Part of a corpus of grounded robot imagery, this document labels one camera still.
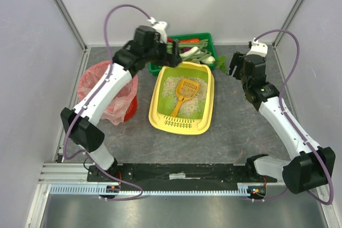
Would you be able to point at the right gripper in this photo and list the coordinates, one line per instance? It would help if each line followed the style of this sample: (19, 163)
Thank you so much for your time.
(238, 64)

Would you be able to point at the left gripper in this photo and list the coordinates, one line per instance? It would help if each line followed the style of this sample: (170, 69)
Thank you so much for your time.
(170, 57)

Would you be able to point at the orange litter scoop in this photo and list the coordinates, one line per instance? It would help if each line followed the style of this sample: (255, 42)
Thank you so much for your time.
(185, 91)

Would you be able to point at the yellow green litter box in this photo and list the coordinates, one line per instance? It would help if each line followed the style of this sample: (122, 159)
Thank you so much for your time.
(179, 125)

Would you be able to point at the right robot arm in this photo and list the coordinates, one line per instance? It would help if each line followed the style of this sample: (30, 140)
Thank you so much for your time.
(311, 165)

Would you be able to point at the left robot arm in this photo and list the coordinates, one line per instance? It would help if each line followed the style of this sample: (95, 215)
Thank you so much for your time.
(80, 123)

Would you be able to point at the cat litter pile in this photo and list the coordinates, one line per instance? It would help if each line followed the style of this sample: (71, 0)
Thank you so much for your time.
(171, 86)

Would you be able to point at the white radish with leaves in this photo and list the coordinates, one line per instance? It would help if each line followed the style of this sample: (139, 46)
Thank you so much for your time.
(219, 63)

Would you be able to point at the purple onion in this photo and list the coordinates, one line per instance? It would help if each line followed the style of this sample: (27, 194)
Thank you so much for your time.
(186, 49)

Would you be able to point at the green plastic crate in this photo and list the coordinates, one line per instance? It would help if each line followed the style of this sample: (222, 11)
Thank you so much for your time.
(201, 36)

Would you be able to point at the white scallion stalk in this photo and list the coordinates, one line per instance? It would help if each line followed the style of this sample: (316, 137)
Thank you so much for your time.
(189, 53)

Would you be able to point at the orange carrot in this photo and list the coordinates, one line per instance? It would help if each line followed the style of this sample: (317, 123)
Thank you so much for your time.
(193, 40)

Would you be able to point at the green long beans bunch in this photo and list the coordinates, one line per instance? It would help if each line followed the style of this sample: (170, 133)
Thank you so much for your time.
(200, 55)

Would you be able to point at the clear plastic bin liner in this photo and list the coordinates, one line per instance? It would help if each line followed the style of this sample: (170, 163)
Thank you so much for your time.
(120, 105)

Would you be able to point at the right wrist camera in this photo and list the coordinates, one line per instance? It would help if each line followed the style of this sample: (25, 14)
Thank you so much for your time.
(257, 48)

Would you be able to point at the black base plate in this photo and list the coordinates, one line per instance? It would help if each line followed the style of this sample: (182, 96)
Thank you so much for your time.
(140, 172)

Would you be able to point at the grey slotted cable duct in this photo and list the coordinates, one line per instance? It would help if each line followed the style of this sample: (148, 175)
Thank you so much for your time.
(106, 190)

